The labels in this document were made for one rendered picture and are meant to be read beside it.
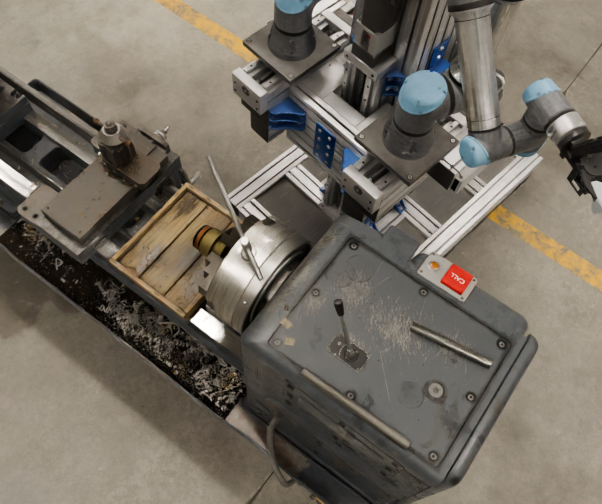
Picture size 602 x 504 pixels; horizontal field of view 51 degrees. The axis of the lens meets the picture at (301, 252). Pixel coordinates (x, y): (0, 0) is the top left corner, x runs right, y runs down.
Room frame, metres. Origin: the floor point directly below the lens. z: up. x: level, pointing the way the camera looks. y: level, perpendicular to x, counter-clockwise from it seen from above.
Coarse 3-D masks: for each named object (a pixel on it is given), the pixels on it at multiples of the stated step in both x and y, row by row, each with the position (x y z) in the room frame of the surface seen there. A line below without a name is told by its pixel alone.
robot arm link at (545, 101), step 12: (540, 84) 1.01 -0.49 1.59; (552, 84) 1.01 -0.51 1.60; (528, 96) 0.99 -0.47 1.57; (540, 96) 0.98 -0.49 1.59; (552, 96) 0.97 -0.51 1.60; (564, 96) 0.98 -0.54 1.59; (528, 108) 0.98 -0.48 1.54; (540, 108) 0.95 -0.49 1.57; (552, 108) 0.94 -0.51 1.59; (564, 108) 0.94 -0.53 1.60; (528, 120) 0.96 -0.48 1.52; (540, 120) 0.94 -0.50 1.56; (552, 120) 0.92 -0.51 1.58
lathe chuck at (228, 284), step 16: (256, 224) 0.77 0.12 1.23; (272, 224) 0.79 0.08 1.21; (256, 240) 0.72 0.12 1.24; (272, 240) 0.73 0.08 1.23; (240, 256) 0.67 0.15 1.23; (256, 256) 0.68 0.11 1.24; (224, 272) 0.64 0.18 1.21; (240, 272) 0.63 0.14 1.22; (208, 288) 0.61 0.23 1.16; (224, 288) 0.60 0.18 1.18; (240, 288) 0.60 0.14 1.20; (224, 304) 0.57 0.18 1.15; (224, 320) 0.56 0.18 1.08
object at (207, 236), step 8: (200, 232) 0.79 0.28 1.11; (208, 232) 0.79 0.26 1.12; (216, 232) 0.79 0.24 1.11; (200, 240) 0.77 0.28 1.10; (208, 240) 0.77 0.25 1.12; (216, 240) 0.77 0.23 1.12; (200, 248) 0.75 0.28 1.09; (208, 248) 0.74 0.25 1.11; (216, 248) 0.75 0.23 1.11; (224, 248) 0.78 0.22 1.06; (224, 256) 0.75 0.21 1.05
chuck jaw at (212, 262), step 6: (210, 258) 0.72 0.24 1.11; (216, 258) 0.72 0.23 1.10; (210, 264) 0.70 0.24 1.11; (216, 264) 0.70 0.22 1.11; (204, 270) 0.68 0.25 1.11; (210, 270) 0.68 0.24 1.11; (216, 270) 0.68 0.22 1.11; (204, 276) 0.67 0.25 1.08; (210, 276) 0.66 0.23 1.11; (204, 282) 0.64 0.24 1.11; (210, 282) 0.64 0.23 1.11; (204, 288) 0.62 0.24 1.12; (204, 294) 0.62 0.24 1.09; (210, 306) 0.59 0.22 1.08
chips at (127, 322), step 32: (32, 256) 0.90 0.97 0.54; (64, 256) 0.92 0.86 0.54; (64, 288) 0.80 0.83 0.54; (96, 288) 0.81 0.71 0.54; (128, 288) 0.82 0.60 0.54; (128, 320) 0.69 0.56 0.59; (160, 320) 0.71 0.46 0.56; (160, 352) 0.59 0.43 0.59; (192, 352) 0.61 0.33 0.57; (192, 384) 0.50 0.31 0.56; (224, 384) 0.51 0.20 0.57; (224, 416) 0.41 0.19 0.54
